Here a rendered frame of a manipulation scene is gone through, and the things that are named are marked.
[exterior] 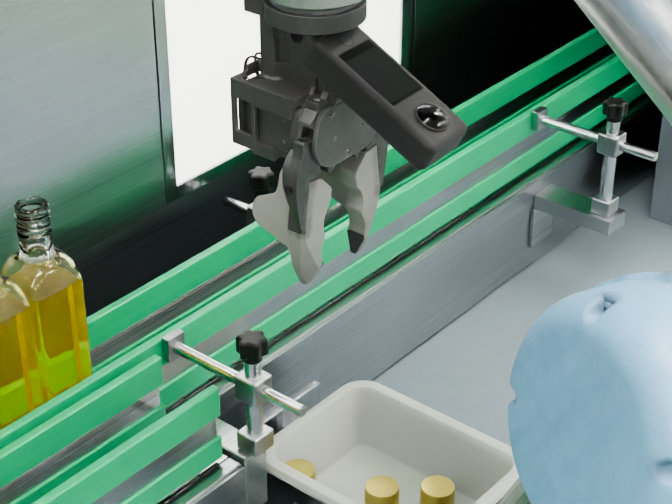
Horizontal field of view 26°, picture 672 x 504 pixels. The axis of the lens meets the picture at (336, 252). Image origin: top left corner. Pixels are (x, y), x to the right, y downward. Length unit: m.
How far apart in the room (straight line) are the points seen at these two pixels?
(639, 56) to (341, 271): 0.81
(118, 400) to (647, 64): 0.69
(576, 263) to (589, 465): 1.32
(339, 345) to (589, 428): 1.00
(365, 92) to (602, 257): 1.01
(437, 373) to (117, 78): 0.52
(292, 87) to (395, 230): 0.64
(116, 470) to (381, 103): 0.45
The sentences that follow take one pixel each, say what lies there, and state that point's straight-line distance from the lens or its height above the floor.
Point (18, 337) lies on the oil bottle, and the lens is 1.27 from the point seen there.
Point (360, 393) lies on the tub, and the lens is 1.53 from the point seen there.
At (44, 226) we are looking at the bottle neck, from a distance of 1.27.
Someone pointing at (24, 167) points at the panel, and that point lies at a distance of 1.42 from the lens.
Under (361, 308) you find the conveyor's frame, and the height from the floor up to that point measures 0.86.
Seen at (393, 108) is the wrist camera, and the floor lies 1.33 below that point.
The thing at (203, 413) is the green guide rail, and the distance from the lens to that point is 1.32.
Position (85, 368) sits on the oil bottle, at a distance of 1.35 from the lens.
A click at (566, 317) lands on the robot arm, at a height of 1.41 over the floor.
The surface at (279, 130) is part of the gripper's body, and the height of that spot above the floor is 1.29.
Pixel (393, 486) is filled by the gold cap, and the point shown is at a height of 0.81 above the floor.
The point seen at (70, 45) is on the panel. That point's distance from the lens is 1.42.
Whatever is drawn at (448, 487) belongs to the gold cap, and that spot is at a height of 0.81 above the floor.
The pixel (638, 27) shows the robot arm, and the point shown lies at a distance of 0.82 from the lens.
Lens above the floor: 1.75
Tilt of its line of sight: 31 degrees down
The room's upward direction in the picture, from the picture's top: straight up
